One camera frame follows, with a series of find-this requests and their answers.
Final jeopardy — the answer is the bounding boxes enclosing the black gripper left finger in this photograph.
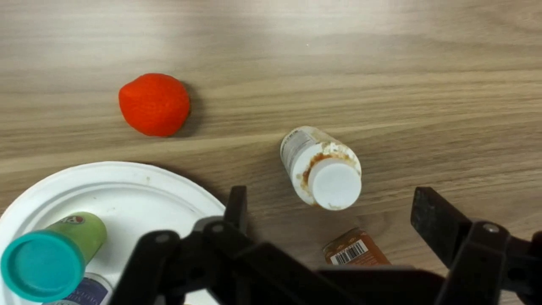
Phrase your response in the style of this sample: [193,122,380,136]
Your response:
[109,185,324,305]

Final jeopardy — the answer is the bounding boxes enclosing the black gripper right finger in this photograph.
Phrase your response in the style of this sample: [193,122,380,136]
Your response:
[408,185,542,305]

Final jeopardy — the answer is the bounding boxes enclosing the tall white pill bottle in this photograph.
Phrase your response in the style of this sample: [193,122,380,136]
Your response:
[278,124,364,212]

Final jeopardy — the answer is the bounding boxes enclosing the green tub with teal lid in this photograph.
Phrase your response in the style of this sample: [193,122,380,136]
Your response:
[0,210,109,303]

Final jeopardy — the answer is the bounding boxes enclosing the white paper plate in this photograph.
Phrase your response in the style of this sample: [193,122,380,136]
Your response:
[0,159,227,305]

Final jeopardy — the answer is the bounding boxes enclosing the spice jar with orange lid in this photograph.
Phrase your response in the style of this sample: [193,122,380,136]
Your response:
[324,227,392,268]

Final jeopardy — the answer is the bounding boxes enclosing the red plush ball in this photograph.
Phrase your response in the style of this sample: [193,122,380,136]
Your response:
[117,71,193,139]

